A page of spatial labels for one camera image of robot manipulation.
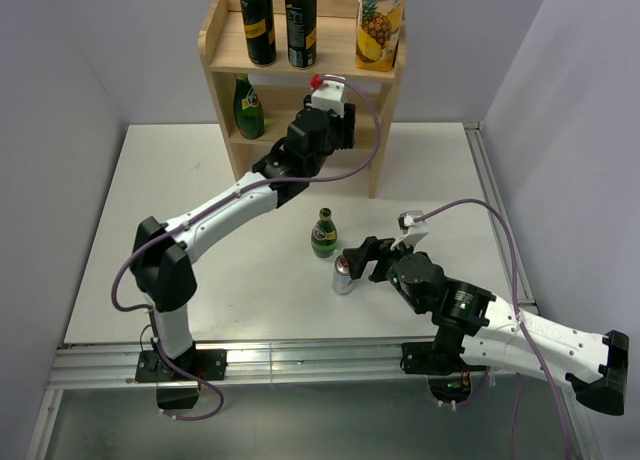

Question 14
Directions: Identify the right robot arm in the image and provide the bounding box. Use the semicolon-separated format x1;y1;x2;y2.
343;236;629;416

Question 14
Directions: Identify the aluminium side rail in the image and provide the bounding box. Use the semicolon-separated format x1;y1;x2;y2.
463;122;602;459

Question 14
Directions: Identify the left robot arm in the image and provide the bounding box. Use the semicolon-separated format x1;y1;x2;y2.
130;97;356;379

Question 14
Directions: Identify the aluminium front rail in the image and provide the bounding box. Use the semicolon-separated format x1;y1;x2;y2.
47;332;574;391

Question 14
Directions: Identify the green glass bottle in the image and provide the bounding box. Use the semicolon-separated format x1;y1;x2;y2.
233;74;265;140
311;207;338;258

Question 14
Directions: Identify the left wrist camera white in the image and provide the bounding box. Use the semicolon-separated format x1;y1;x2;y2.
310;74;346;118

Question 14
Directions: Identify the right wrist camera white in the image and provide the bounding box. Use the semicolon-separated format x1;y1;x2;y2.
391;210;429;251

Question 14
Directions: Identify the pineapple juice carton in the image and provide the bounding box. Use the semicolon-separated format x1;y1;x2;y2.
356;0;405;72

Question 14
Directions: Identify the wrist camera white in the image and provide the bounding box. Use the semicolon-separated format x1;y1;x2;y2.
310;74;346;118
391;210;429;251

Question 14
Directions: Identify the wooden two-tier shelf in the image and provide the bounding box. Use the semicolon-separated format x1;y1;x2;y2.
199;0;406;195

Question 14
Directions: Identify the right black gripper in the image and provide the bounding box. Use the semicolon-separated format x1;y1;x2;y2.
342;233;426;313

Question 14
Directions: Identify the dark grey can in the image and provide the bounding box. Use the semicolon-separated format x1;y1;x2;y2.
285;0;317;69

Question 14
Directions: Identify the black yellow tall can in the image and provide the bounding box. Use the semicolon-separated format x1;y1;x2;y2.
240;0;277;66

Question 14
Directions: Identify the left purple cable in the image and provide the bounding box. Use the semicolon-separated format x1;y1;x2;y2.
110;74;385;422

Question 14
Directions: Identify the blue silver can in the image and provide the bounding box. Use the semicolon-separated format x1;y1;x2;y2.
332;254;354;295

